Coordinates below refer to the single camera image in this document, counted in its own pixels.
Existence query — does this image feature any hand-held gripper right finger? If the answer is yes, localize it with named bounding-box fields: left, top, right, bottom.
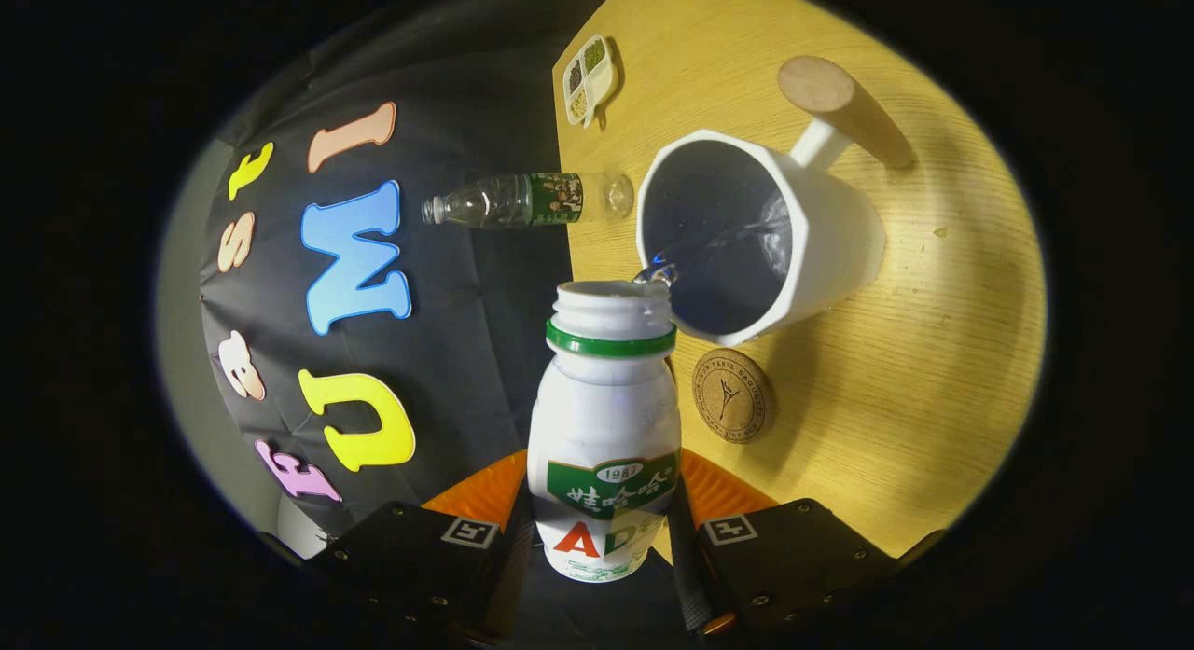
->
left=666, top=449, right=904, bottom=647

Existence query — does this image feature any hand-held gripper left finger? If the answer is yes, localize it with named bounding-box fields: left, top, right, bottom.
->
left=308, top=449, right=537, bottom=643

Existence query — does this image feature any white juice bottle green label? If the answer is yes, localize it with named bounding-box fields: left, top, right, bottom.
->
left=526, top=279, right=682, bottom=583

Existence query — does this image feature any round cork coaster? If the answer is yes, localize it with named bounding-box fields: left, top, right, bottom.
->
left=692, top=348, right=775, bottom=444

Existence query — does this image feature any white cup wooden handle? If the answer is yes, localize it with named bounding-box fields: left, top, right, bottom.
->
left=636, top=55, right=917, bottom=348

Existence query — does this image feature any clear plastic water bottle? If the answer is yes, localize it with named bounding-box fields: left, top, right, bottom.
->
left=421, top=172, right=635, bottom=229

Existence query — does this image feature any black backdrop cloth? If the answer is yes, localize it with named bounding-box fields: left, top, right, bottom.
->
left=196, top=0, right=696, bottom=643

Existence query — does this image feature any wooden table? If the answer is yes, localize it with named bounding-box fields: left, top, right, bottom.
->
left=552, top=0, right=1048, bottom=562

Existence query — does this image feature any white divided dish with grains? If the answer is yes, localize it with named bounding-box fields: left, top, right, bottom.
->
left=562, top=35, right=620, bottom=129

